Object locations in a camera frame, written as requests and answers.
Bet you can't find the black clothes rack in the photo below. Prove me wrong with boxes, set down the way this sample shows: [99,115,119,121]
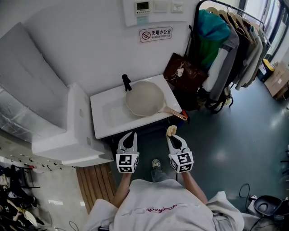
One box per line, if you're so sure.
[184,0,272,114]

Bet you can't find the brown handbag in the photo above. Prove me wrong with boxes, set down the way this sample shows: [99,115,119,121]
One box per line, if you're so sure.
[163,52,209,93]

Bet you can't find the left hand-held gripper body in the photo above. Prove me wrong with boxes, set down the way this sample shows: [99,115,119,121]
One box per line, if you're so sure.
[115,148,140,174]

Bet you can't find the blue and orange bag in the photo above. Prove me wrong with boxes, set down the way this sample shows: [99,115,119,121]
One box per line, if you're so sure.
[180,109,191,125]

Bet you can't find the white sink basin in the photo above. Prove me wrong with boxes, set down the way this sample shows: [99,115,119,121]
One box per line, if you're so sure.
[89,74,183,140]

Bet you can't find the white stepped ledge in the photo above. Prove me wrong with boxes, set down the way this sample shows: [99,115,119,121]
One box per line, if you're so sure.
[31,82,114,168]

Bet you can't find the grey locker cabinet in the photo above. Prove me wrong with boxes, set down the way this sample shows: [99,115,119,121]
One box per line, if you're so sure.
[0,144,76,172]

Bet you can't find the wooden decking strip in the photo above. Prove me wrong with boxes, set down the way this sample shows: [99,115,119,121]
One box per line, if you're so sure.
[75,162,118,214]

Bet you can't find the white thermostat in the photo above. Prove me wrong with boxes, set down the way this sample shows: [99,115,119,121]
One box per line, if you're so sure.
[134,0,151,15]

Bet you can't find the yellow sponge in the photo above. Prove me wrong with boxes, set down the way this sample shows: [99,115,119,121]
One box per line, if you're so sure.
[166,125,178,137]

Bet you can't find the no-smoking wall sign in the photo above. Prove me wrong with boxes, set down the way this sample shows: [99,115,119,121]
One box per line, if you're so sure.
[139,27,173,44]

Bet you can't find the dark sink cabinet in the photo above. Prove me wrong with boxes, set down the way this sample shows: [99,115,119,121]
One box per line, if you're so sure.
[108,116,188,160]

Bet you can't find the glass door with dark frame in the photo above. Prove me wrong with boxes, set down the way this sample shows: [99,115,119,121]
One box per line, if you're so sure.
[239,0,289,61]

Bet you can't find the beige frying pan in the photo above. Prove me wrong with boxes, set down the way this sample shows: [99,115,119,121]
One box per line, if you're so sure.
[125,81,188,121]

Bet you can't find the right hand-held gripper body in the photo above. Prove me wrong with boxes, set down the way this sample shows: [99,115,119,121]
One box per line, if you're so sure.
[168,148,195,174]

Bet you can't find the silver foil duct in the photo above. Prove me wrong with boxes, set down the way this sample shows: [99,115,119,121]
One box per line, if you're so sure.
[0,22,70,143]

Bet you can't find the person's trousers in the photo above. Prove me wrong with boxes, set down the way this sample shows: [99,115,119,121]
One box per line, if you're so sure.
[150,167,170,183]

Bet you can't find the person's right forearm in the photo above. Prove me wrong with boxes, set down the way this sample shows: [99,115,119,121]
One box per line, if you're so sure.
[181,171,209,205]

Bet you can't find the person's white shirt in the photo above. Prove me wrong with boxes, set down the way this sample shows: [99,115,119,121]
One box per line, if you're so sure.
[83,179,246,231]

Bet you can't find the white paper fan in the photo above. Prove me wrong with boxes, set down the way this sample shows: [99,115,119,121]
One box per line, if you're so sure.
[17,207,38,227]

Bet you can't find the row of wooden hangers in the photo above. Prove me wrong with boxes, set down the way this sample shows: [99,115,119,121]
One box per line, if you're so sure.
[205,6,261,45]

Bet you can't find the person's left forearm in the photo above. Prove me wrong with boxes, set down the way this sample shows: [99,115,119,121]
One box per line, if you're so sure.
[112,172,133,208]

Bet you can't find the black backpack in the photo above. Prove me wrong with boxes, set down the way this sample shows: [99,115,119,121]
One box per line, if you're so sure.
[204,85,235,114]

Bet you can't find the cardboard box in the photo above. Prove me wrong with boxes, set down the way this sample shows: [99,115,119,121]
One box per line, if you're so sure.
[263,61,289,100]

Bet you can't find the black faucet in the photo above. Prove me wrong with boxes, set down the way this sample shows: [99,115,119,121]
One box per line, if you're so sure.
[121,74,132,92]

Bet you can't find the black round appliance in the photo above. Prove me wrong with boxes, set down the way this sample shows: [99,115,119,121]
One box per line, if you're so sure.
[252,195,289,221]

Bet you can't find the black bin with yellow lid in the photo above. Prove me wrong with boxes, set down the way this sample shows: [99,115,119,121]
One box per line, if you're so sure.
[256,59,275,83]

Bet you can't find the white light switch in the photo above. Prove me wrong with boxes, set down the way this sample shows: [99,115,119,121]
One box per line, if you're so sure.
[153,0,169,13]

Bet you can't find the pale blue note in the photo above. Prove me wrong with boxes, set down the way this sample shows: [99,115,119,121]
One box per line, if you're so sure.
[136,15,150,25]

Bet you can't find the white card switch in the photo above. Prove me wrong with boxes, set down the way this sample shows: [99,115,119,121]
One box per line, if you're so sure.
[171,0,185,13]

